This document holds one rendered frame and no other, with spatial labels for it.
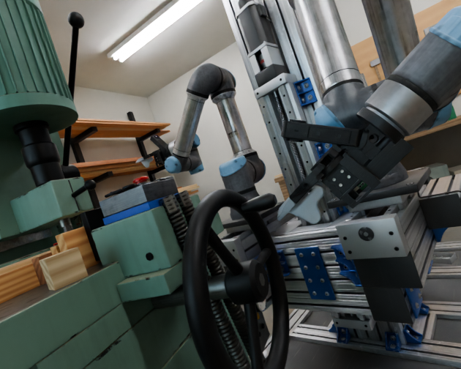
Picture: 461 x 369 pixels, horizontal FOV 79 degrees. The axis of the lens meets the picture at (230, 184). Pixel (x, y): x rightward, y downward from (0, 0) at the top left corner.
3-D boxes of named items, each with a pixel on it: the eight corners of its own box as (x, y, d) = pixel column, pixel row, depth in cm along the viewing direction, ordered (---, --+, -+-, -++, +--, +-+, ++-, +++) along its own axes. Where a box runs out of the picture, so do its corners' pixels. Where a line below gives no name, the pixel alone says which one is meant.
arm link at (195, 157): (182, 177, 133) (175, 155, 133) (195, 173, 143) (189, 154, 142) (195, 172, 129) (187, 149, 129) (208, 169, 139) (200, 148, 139)
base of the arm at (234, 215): (246, 211, 123) (239, 189, 123) (274, 204, 113) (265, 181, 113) (224, 222, 112) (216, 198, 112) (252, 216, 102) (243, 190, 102)
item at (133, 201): (150, 209, 41) (137, 174, 41) (100, 227, 46) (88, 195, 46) (194, 194, 53) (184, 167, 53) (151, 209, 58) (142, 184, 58)
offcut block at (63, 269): (80, 275, 42) (71, 248, 42) (88, 275, 39) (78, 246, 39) (48, 290, 39) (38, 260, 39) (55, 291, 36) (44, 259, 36)
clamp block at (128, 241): (170, 269, 40) (149, 209, 40) (105, 284, 45) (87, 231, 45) (214, 237, 53) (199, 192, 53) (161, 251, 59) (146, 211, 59)
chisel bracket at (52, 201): (65, 224, 50) (50, 180, 50) (22, 241, 56) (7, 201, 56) (99, 214, 57) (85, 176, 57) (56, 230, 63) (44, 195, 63)
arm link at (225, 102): (235, 190, 121) (194, 72, 121) (249, 185, 134) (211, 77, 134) (259, 183, 115) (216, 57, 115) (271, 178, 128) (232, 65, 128)
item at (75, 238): (76, 274, 46) (61, 233, 46) (68, 276, 47) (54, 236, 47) (159, 233, 66) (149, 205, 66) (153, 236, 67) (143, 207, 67)
